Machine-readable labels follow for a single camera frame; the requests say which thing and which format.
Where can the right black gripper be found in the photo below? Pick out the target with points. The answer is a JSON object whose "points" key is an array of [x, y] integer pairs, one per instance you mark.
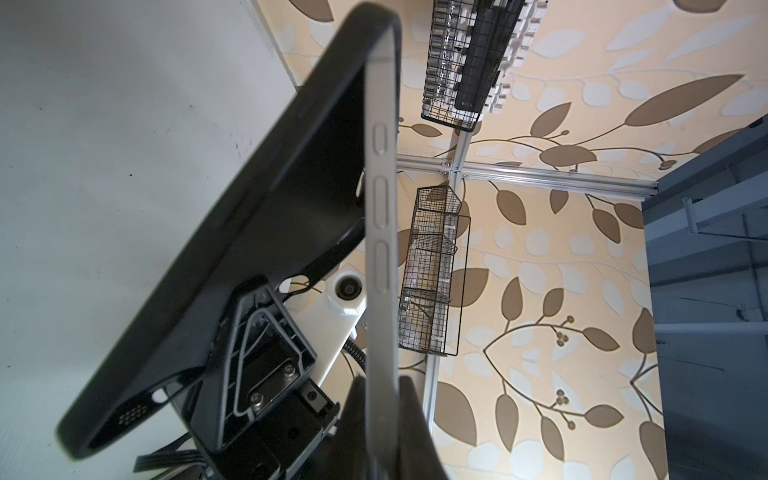
{"points": [[260, 356]]}

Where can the back wire basket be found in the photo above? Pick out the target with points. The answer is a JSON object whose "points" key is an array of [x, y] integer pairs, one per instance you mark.
{"points": [[442, 69]]}

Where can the black phone case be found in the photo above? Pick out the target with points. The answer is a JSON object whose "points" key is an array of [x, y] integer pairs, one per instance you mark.
{"points": [[295, 208]]}

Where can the black phone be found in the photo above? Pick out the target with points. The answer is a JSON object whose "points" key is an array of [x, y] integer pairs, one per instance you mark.
{"points": [[382, 395]]}

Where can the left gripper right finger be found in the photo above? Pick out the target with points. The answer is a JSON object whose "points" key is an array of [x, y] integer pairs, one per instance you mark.
{"points": [[417, 455]]}

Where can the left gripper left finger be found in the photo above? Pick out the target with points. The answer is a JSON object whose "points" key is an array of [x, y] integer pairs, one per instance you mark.
{"points": [[347, 456]]}

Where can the wire basket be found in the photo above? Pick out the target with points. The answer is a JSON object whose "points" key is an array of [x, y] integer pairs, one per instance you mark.
{"points": [[432, 289], [442, 69]]}

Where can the grey metal cabinet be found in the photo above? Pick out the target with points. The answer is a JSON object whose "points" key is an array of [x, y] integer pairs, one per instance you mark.
{"points": [[706, 243]]}

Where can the right wire basket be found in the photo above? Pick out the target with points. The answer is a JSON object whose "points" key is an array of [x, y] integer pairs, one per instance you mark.
{"points": [[432, 289]]}

